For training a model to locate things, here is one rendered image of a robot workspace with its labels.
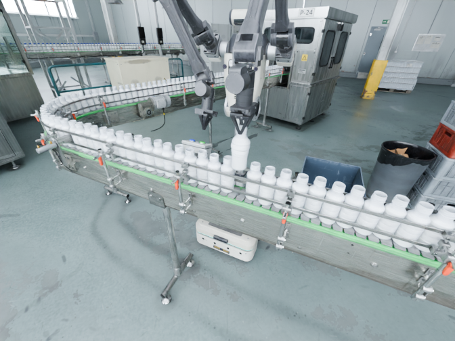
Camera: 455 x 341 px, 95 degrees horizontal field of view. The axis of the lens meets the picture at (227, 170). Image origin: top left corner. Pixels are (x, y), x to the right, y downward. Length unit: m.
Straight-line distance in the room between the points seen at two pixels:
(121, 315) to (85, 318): 0.23
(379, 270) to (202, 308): 1.16
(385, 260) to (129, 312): 1.53
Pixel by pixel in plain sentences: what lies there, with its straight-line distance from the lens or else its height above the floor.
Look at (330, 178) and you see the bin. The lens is 1.48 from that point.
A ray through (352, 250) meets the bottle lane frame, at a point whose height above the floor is 0.94.
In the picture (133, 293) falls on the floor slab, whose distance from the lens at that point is 1.88.
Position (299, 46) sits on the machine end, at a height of 1.47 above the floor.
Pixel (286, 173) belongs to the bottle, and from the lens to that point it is 0.78.
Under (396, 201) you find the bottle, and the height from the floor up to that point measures 1.15.
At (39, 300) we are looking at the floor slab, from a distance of 2.16.
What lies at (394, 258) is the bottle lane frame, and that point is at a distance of 0.94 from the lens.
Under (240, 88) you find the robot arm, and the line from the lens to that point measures 0.63.
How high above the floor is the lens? 1.58
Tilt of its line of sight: 33 degrees down
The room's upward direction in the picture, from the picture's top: 1 degrees clockwise
